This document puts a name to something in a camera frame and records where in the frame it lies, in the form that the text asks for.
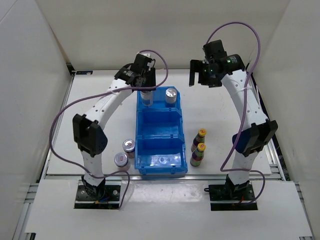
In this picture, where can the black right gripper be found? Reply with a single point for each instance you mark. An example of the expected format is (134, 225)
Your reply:
(197, 66)

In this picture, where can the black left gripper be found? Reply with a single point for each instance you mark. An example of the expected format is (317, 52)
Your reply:
(150, 74)

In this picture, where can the silver-lid shaker blue label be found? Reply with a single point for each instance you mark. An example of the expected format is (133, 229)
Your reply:
(147, 98)

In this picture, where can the silver-lid shaker white-blue label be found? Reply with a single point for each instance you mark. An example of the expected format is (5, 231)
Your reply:
(170, 97)

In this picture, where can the yellow-cap sauce bottle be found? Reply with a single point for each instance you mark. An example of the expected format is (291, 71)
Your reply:
(198, 155)
(199, 138)

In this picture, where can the white-lid dark spice jar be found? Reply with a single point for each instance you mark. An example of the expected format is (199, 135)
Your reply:
(129, 148)

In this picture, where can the white-lid light spice jar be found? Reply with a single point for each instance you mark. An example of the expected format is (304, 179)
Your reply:
(122, 162)

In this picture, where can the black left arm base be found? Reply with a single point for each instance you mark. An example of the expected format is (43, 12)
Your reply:
(107, 199)

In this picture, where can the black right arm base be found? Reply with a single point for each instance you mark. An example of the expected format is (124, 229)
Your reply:
(223, 199)

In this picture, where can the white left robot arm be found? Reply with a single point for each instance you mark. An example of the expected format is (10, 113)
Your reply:
(88, 128)

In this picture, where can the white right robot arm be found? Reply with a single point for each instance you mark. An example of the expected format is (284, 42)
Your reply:
(256, 129)

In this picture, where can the blue back storage bin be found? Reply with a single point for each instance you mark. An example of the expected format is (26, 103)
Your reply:
(159, 100)

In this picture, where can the blue storage bin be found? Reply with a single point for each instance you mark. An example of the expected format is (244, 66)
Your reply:
(159, 123)
(159, 100)
(155, 155)

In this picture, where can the blue middle storage bin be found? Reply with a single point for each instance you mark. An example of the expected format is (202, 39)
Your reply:
(159, 123)

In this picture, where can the blue front storage bin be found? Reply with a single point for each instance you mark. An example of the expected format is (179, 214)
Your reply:
(155, 155)

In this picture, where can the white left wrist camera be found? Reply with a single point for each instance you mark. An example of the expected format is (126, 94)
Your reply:
(145, 56)

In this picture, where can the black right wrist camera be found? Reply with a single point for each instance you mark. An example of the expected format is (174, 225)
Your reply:
(214, 50)

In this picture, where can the aluminium frame rail right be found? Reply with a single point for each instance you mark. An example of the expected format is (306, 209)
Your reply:
(270, 148)

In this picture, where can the aluminium frame rail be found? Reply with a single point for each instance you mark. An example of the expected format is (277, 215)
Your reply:
(270, 148)
(274, 176)

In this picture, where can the aluminium frame rail front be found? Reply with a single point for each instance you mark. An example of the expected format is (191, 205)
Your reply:
(274, 176)

